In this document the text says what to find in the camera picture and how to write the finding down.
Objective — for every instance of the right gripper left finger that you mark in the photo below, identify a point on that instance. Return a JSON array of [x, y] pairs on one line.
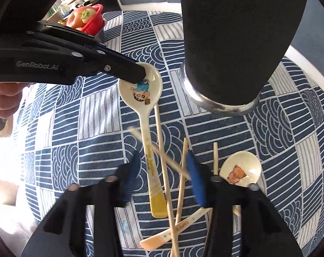
[[62, 231]]

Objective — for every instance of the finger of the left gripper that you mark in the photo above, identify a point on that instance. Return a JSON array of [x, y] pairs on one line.
[[119, 66]]

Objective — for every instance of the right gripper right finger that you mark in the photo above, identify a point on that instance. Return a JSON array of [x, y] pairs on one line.
[[263, 231]]

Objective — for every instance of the white spoon pink handle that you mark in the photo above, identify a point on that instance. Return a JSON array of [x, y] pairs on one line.
[[242, 169]]

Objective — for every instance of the white spoon yellow handle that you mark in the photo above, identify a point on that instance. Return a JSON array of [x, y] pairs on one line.
[[142, 98]]

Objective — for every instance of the black metal utensil holder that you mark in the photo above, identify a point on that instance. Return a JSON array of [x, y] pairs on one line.
[[232, 48]]

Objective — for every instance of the person's left hand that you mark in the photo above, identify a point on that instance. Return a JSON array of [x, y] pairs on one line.
[[10, 97]]

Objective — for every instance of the red fruit basket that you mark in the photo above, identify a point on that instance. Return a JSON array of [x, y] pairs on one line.
[[96, 23]]

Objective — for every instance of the white strawberry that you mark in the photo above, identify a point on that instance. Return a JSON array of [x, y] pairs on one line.
[[87, 14]]

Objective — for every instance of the blue patterned tablecloth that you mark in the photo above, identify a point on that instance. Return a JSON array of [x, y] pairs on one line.
[[79, 133]]

